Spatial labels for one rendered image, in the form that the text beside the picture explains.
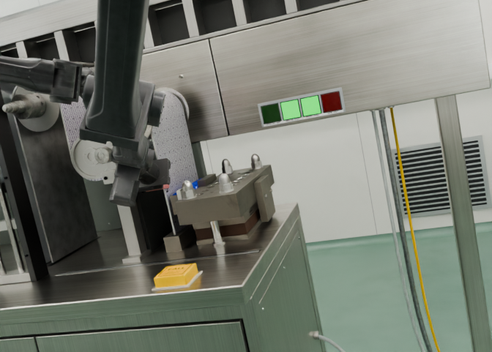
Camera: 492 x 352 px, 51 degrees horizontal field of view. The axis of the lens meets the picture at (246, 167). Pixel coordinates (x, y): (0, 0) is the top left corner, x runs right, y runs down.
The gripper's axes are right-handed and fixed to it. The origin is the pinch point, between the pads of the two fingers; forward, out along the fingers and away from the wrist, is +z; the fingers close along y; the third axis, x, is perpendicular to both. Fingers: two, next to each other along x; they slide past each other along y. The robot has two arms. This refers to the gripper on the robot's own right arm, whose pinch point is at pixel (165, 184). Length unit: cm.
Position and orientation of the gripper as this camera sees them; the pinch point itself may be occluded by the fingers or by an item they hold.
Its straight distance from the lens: 133.8
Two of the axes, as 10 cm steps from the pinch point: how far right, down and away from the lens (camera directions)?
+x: -0.4, -9.3, 3.6
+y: 9.5, -1.5, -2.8
